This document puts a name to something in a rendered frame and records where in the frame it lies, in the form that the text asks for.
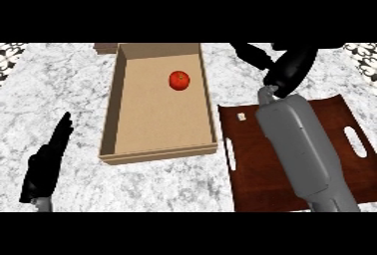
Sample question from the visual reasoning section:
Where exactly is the dark brown wooden tray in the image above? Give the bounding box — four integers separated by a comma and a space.
216, 94, 377, 213

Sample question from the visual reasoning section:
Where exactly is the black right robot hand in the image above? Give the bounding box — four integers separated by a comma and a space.
228, 42, 346, 100

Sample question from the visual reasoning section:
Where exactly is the red tomato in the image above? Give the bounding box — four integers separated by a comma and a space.
168, 70, 192, 92

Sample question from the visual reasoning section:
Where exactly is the small brown block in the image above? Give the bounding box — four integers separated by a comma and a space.
93, 42, 121, 56

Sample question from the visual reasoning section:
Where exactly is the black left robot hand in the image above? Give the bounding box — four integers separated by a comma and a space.
18, 112, 75, 204

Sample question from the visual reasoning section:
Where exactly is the open cardboard box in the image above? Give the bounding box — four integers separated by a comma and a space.
98, 42, 219, 166

